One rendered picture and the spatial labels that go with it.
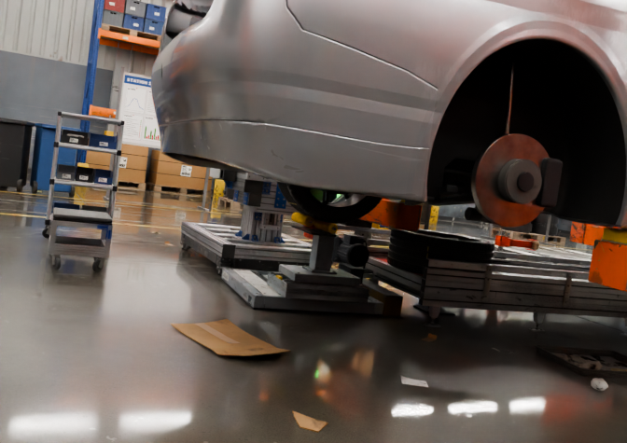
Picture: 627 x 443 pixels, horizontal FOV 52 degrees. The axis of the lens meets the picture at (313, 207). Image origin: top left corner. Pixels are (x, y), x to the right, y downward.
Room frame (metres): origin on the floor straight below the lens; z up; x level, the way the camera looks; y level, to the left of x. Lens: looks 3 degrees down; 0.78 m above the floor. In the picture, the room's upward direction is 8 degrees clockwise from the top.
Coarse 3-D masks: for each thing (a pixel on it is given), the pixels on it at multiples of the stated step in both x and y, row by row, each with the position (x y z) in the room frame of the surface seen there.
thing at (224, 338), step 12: (180, 324) 2.94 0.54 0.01; (192, 324) 2.98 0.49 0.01; (204, 324) 3.01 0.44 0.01; (216, 324) 3.03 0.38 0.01; (228, 324) 3.05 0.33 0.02; (192, 336) 2.79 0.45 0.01; (204, 336) 2.82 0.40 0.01; (216, 336) 2.84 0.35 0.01; (228, 336) 2.86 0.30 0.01; (240, 336) 2.89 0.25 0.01; (252, 336) 2.91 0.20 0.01; (216, 348) 2.64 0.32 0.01; (228, 348) 2.66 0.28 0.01; (240, 348) 2.69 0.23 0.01; (252, 348) 2.71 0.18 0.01; (264, 348) 2.74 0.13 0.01; (276, 348) 2.75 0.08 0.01
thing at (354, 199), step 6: (324, 192) 3.81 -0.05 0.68; (312, 198) 3.58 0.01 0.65; (324, 198) 3.81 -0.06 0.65; (348, 198) 3.85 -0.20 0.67; (354, 198) 3.79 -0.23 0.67; (360, 198) 3.73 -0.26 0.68; (366, 198) 3.70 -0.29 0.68; (324, 204) 3.61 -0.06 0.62; (330, 204) 3.79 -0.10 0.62; (336, 204) 3.78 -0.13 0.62; (342, 204) 3.74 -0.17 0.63; (348, 204) 3.70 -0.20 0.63; (354, 204) 3.67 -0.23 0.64
